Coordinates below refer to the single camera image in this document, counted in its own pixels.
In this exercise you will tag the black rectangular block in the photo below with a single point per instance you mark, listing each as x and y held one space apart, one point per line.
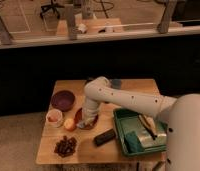
104 137

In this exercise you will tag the teal sponge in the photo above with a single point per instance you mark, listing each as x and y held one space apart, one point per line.
132 142

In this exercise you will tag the white cup with food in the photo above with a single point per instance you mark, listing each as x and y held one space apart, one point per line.
54 117

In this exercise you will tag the clear plastic bag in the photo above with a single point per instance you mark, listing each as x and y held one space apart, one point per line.
147 140

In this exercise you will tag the black office chair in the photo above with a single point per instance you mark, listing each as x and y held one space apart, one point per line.
54 6

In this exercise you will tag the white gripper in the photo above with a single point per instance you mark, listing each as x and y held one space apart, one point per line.
90 110

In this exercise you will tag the distant wooden table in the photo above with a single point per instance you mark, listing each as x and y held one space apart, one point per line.
92 26

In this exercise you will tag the wooden utensil with dark handle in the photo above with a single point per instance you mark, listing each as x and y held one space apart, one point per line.
149 124

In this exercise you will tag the red bowl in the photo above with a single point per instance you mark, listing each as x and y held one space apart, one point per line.
78 117

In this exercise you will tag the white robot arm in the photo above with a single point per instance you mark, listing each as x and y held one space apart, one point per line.
182 116

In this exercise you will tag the bunch of dark grapes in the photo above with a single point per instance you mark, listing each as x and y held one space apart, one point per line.
66 146

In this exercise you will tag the green plastic tray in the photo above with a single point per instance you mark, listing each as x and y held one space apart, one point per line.
127 121

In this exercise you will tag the purple bowl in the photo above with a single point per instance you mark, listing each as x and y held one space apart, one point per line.
63 100

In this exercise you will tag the yellow apple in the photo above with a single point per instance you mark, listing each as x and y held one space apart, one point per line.
69 124

